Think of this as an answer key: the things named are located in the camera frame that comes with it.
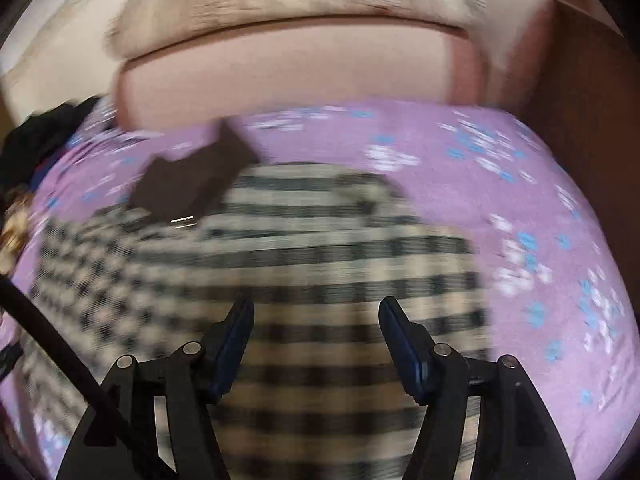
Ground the black and cream checked coat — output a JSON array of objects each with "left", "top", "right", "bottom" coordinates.
[{"left": 27, "top": 120, "right": 490, "bottom": 480}]

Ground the purple floral bed sheet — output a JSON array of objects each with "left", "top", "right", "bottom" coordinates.
[{"left": 0, "top": 95, "right": 637, "bottom": 480}]

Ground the pink quilted sofa cushion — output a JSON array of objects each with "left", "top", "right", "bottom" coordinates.
[{"left": 112, "top": 15, "right": 487, "bottom": 133}]

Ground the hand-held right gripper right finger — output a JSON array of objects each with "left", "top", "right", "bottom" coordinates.
[{"left": 378, "top": 297, "right": 577, "bottom": 480}]

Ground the black cable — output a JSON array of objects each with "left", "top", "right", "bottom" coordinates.
[{"left": 0, "top": 275, "right": 168, "bottom": 480}]

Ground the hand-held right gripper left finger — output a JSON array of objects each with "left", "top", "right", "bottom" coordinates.
[{"left": 55, "top": 299, "right": 256, "bottom": 480}]

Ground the brown and cream patterned scarf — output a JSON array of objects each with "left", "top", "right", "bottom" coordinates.
[{"left": 0, "top": 195, "right": 32, "bottom": 272}]

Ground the pile of dark clothes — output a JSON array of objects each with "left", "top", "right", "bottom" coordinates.
[{"left": 0, "top": 97, "right": 103, "bottom": 192}]

